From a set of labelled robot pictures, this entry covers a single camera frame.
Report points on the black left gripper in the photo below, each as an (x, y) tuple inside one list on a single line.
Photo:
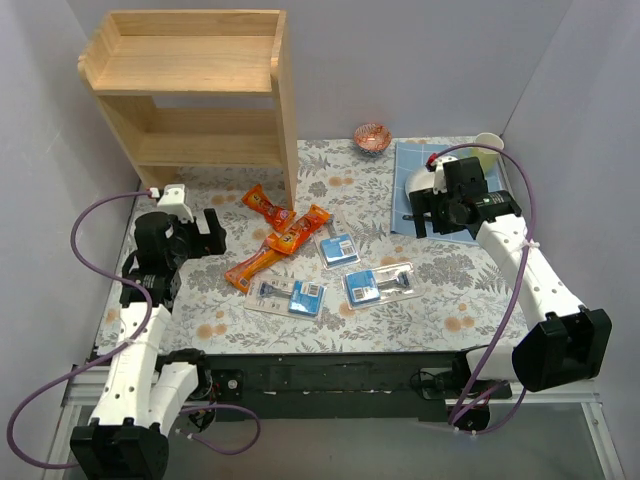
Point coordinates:
[(201, 238)]

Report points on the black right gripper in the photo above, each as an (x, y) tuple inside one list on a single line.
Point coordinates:
[(420, 213)]

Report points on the blue razor blister pack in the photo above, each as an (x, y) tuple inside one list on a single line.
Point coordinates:
[(382, 285), (281, 295), (335, 243)]

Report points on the wooden two-tier shelf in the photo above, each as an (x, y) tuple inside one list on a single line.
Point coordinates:
[(196, 88)]

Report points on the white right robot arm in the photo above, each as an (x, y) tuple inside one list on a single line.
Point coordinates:
[(566, 341)]

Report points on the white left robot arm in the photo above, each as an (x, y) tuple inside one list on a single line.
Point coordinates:
[(127, 434)]

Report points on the white paper plate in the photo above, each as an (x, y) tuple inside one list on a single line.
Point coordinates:
[(420, 179)]

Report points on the orange razor pack long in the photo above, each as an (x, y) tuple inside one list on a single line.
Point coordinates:
[(240, 276)]

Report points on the blue checked cloth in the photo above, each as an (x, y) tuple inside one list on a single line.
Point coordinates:
[(408, 158)]

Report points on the orange razor pack upper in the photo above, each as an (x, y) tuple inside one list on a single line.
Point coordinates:
[(279, 218)]

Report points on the orange razor pack middle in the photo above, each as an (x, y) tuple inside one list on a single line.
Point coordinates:
[(299, 232)]

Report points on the red patterned small bowl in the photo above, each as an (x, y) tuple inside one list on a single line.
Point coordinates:
[(372, 138)]

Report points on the yellow-green mug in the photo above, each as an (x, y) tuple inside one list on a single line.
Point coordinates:
[(487, 157)]

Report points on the floral patterned table mat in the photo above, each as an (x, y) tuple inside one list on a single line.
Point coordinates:
[(464, 295)]

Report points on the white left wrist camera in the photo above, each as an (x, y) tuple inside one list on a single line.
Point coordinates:
[(172, 200)]

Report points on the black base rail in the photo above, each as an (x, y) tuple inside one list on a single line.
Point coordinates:
[(429, 386)]

